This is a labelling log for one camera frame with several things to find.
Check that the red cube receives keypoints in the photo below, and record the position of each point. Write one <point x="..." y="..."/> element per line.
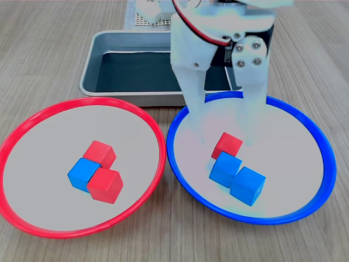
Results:
<point x="227" y="143"/>
<point x="99" y="152"/>
<point x="105" y="185"/>

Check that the blue cube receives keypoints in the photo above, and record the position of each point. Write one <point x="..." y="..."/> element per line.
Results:
<point x="80" y="174"/>
<point x="246" y="185"/>
<point x="225" y="169"/>

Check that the black mat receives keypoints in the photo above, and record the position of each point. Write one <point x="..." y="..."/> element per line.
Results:
<point x="136" y="72"/>

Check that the steel tray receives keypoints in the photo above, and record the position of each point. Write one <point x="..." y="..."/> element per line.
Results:
<point x="136" y="96"/>

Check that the pale perforated plate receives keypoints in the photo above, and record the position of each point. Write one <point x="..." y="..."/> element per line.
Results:
<point x="141" y="23"/>

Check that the blue rimmed white plate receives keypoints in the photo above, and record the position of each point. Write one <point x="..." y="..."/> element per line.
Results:
<point x="286" y="163"/>

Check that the red rimmed white plate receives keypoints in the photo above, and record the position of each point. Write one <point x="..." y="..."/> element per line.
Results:
<point x="54" y="152"/>

